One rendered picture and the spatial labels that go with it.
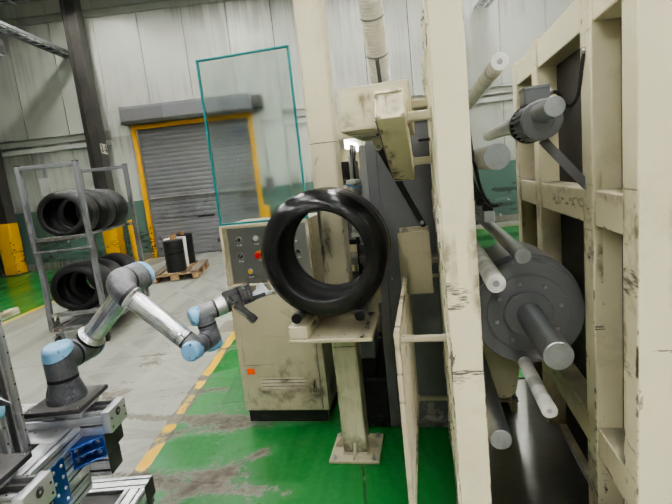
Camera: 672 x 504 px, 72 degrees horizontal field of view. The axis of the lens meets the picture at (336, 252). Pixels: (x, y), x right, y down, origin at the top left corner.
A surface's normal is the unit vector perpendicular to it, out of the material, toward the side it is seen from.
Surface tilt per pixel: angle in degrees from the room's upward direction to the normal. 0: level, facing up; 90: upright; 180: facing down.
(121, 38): 90
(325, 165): 90
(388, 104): 72
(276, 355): 89
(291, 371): 90
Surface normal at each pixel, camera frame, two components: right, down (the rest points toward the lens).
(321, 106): -0.18, 0.18
